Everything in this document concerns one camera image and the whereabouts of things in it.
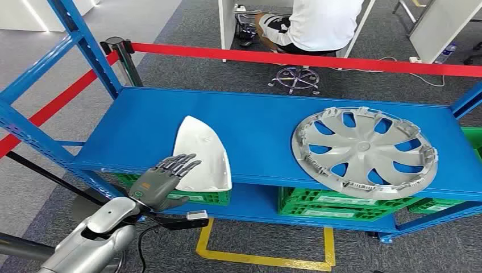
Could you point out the grey plastic wheel hubcap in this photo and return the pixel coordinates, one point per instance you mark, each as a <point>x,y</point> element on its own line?
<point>361,145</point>

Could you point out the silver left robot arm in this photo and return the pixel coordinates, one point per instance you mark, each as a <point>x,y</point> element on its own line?
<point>86,241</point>

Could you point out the white plastic mirror cover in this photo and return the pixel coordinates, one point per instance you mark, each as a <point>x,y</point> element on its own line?
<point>203,150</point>

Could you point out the black stool chrome base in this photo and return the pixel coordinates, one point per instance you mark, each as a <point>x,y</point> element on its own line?
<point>297,78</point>

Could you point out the white desk panel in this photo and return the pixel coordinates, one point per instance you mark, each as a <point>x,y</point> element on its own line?
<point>440,26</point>

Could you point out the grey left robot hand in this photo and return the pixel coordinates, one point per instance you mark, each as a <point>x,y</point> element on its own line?
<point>158,184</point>

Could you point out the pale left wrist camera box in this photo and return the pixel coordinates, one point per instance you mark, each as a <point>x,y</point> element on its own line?
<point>197,215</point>

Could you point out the blue metal shelf rack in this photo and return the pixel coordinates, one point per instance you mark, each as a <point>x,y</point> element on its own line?
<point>244,124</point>

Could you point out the person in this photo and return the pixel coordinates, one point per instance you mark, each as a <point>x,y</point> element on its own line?
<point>324,22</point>

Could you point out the clear water bottle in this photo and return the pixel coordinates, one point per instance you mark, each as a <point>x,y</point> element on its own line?
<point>446,52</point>

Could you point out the red barrier belt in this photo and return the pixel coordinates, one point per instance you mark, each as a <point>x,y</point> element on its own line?
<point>56,105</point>
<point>301,59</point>

